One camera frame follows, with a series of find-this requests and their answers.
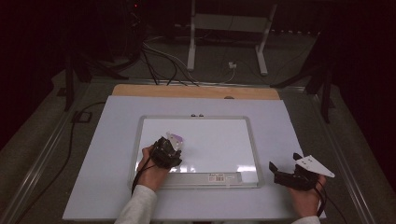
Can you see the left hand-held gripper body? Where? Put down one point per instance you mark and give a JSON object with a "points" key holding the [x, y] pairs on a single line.
{"points": [[165, 155]]}

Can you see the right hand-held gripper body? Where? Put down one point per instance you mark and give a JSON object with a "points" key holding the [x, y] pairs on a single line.
{"points": [[295, 181]]}

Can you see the silver-framed whiteboard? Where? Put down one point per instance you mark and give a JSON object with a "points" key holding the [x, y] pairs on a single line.
{"points": [[218, 143]]}

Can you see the person's right hand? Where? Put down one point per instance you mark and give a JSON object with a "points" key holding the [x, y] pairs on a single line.
{"points": [[306, 202]]}

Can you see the person's left hand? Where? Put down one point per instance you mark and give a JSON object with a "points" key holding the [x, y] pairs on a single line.
{"points": [[151, 177]]}

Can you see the large white table sheet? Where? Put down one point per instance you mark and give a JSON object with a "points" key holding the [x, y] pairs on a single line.
{"points": [[118, 124]]}

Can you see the black tripod stand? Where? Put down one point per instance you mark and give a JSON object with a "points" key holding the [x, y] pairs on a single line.
{"points": [[326, 99], [69, 84]]}

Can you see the small black floor plate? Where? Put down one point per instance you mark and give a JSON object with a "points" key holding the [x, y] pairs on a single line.
{"points": [[82, 117]]}

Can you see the white plug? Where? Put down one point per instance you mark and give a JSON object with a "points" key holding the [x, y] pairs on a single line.
{"points": [[232, 65]]}

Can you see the dark power strip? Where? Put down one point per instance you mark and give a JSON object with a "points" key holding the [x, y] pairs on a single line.
{"points": [[294, 31]]}

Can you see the white metal stand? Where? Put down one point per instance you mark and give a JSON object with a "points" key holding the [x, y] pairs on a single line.
{"points": [[230, 22]]}

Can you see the aluminium rail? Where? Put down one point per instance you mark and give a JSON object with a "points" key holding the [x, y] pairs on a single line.
{"points": [[40, 152], [342, 155]]}

